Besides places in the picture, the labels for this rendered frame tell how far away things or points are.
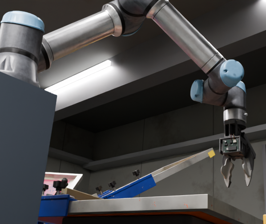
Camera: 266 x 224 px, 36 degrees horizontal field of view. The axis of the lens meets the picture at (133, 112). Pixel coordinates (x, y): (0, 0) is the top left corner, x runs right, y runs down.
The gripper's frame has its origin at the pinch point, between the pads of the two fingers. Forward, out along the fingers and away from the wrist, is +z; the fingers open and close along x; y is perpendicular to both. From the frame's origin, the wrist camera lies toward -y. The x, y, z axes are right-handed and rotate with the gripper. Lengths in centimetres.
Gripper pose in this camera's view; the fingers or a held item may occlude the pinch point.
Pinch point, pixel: (238, 183)
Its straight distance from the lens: 139.9
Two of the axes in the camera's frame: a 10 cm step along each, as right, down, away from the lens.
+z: -0.8, 9.2, -3.8
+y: -5.6, -3.6, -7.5
